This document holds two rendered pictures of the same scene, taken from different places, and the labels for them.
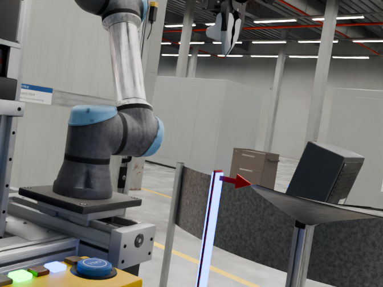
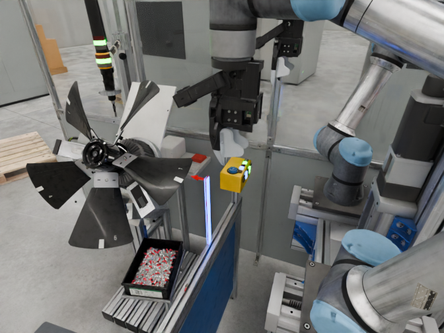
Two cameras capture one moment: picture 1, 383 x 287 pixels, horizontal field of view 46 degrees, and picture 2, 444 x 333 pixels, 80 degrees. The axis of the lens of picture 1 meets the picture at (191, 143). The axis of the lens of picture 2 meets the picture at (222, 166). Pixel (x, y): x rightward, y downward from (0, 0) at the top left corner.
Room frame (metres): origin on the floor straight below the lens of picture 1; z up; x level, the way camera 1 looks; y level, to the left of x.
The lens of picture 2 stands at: (1.50, -0.14, 1.71)
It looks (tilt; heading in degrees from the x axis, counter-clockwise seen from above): 32 degrees down; 169
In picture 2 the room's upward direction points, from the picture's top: straight up
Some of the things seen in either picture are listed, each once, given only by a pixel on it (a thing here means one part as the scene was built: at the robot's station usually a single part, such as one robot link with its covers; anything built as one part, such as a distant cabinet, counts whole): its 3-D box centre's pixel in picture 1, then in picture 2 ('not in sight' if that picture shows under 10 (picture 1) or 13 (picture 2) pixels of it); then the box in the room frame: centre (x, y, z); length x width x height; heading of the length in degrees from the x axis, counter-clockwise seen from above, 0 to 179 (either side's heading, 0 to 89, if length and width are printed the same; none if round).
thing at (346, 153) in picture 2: not in sight; (351, 158); (0.73, 0.51, 1.20); 0.13 x 0.12 x 0.14; 3
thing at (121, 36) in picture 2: not in sight; (120, 41); (-0.07, -0.38, 1.54); 0.10 x 0.07 x 0.09; 3
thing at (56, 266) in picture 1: (55, 266); not in sight; (0.52, 0.14, 1.08); 0.02 x 0.02 x 0.01; 58
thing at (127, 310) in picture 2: not in sight; (160, 285); (0.31, -0.35, 0.04); 0.62 x 0.45 x 0.08; 148
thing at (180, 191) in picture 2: not in sight; (182, 213); (0.03, -0.15, 0.42); 0.04 x 0.04 x 0.83; 58
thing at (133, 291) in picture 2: not in sight; (155, 266); (0.80, -0.27, 0.85); 0.22 x 0.17 x 0.07; 163
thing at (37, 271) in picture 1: (38, 271); not in sight; (0.50, 0.15, 1.08); 0.02 x 0.02 x 0.01; 58
